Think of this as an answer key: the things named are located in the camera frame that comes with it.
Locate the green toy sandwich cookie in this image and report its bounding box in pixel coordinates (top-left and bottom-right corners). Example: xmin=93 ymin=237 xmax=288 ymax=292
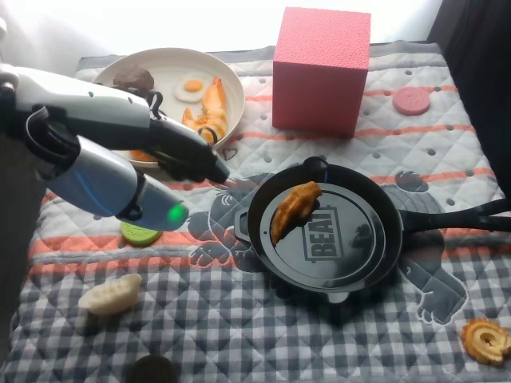
xmin=121 ymin=221 xmax=164 ymax=247

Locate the dark brown toy cookie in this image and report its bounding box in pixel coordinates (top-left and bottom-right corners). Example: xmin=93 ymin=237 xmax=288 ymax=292
xmin=126 ymin=354 xmax=179 ymax=383

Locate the toy fried egg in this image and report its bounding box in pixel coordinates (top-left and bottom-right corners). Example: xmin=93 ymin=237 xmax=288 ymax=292
xmin=173 ymin=75 xmax=208 ymax=104

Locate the brown toy meat patty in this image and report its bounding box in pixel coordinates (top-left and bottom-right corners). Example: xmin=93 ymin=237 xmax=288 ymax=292
xmin=113 ymin=65 xmax=156 ymax=91

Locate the red cube box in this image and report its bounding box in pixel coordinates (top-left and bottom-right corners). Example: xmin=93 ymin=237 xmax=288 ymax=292
xmin=272 ymin=6 xmax=372 ymax=140

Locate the cream round plate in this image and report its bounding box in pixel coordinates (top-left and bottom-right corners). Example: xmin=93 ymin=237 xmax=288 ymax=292
xmin=89 ymin=47 xmax=245 ymax=169

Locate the golden fried toy dumpling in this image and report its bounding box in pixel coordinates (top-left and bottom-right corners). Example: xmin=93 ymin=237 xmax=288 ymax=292
xmin=270 ymin=180 xmax=323 ymax=247

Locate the yellow swirl toy cookie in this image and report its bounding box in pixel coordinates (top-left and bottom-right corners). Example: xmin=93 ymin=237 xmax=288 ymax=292
xmin=461 ymin=318 xmax=511 ymax=366

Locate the white toy dumpling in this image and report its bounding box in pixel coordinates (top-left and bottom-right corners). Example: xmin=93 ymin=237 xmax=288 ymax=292
xmin=77 ymin=273 xmax=143 ymax=317

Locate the pink toy sandwich cookie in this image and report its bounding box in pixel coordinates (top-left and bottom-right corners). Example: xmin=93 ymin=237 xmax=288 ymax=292
xmin=392 ymin=87 xmax=430 ymax=116

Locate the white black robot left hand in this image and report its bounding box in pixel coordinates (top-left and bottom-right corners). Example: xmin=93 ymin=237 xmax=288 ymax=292
xmin=11 ymin=65 xmax=232 ymax=234

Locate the black frying pan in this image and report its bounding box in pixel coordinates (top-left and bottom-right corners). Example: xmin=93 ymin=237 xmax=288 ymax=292
xmin=233 ymin=156 xmax=511 ymax=306

